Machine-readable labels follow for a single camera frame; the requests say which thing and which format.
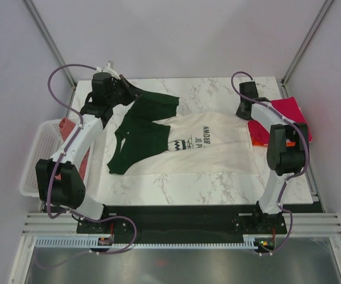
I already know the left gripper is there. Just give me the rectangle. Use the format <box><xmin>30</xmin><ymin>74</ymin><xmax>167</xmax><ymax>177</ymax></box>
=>
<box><xmin>108</xmin><ymin>75</ymin><xmax>145</xmax><ymax>108</ymax></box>

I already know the white green-sleeved Charlie Brown t-shirt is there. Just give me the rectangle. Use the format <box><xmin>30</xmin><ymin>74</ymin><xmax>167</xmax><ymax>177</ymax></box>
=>
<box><xmin>108</xmin><ymin>89</ymin><xmax>257</xmax><ymax>176</ymax></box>

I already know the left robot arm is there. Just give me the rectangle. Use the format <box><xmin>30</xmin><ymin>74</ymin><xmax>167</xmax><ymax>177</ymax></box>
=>
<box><xmin>35</xmin><ymin>71</ymin><xmax>140</xmax><ymax>233</ymax></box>

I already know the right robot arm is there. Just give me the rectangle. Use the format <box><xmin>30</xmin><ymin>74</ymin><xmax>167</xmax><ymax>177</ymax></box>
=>
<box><xmin>234</xmin><ymin>80</ymin><xmax>309</xmax><ymax>233</ymax></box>

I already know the salmon pink t-shirt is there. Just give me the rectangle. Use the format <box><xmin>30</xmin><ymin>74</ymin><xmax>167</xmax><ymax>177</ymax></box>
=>
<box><xmin>54</xmin><ymin>117</ymin><xmax>90</xmax><ymax>181</ymax></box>

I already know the folded orange t-shirt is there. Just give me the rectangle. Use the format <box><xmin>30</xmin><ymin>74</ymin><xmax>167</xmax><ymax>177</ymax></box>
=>
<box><xmin>251</xmin><ymin>137</ymin><xmax>295</xmax><ymax>147</ymax></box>

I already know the white plastic basket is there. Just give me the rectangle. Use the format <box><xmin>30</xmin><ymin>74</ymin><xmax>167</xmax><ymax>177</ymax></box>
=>
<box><xmin>19</xmin><ymin>119</ymin><xmax>63</xmax><ymax>198</ymax></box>

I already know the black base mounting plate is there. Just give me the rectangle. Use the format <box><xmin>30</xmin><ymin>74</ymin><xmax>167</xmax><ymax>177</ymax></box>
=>
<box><xmin>76</xmin><ymin>205</ymin><xmax>287</xmax><ymax>243</ymax></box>

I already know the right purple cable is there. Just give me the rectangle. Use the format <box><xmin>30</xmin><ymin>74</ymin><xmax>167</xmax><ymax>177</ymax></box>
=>
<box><xmin>230</xmin><ymin>70</ymin><xmax>310</xmax><ymax>258</ymax></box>

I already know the purple cable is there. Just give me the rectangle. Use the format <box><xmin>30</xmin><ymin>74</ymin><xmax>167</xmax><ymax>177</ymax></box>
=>
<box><xmin>230</xmin><ymin>70</ymin><xmax>310</xmax><ymax>258</ymax></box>
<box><xmin>44</xmin><ymin>63</ymin><xmax>137</xmax><ymax>255</ymax></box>

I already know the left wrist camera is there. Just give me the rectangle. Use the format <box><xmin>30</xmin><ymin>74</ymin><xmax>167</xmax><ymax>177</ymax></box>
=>
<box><xmin>96</xmin><ymin>60</ymin><xmax>120</xmax><ymax>80</ymax></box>

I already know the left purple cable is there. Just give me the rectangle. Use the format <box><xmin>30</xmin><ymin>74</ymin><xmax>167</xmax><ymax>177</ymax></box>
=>
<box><xmin>44</xmin><ymin>63</ymin><xmax>137</xmax><ymax>255</ymax></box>

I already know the left aluminium frame post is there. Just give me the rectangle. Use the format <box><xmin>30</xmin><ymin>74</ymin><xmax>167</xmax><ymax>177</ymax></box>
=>
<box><xmin>22</xmin><ymin>0</ymin><xmax>78</xmax><ymax>88</ymax></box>

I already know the aluminium frame post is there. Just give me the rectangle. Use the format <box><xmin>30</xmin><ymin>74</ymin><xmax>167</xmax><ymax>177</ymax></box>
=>
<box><xmin>22</xmin><ymin>0</ymin><xmax>78</xmax><ymax>88</ymax></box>
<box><xmin>279</xmin><ymin>0</ymin><xmax>336</xmax><ymax>88</ymax></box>

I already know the right aluminium frame post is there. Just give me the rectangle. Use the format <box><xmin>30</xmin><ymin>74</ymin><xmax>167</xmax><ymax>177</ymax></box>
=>
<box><xmin>279</xmin><ymin>0</ymin><xmax>336</xmax><ymax>88</ymax></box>

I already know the white slotted cable duct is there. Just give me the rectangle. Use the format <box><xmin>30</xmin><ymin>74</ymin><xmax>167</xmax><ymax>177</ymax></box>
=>
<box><xmin>35</xmin><ymin>236</ymin><xmax>258</xmax><ymax>249</ymax></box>

